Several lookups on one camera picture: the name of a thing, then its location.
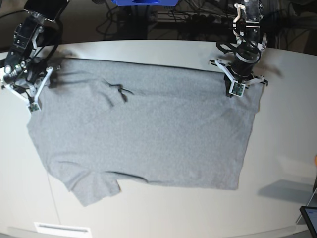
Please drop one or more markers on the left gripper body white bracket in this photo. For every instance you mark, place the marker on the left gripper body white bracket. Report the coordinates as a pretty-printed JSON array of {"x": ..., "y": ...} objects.
[{"x": 238, "y": 83}]

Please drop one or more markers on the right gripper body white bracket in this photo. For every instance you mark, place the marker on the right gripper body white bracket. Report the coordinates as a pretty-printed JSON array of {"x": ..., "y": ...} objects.
[{"x": 15, "y": 81}]

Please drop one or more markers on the grey T-shirt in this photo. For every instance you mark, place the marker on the grey T-shirt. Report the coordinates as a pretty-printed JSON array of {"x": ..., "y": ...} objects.
[{"x": 107, "y": 121}]

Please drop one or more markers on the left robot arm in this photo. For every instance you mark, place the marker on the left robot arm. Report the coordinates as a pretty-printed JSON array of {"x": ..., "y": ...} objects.
[{"x": 251, "y": 43}]

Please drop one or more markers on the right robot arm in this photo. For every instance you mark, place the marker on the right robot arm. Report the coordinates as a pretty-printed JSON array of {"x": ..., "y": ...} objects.
[{"x": 36, "y": 39}]

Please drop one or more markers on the power strip with red light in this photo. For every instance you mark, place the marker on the power strip with red light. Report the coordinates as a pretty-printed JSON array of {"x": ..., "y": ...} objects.
[{"x": 208, "y": 19}]

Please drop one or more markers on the white label strip on table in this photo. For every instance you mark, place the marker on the white label strip on table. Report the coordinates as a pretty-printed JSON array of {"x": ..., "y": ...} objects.
[{"x": 62, "y": 230}]

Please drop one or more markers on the tablet with black frame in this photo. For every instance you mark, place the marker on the tablet with black frame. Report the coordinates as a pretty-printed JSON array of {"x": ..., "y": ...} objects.
[{"x": 310, "y": 217}]

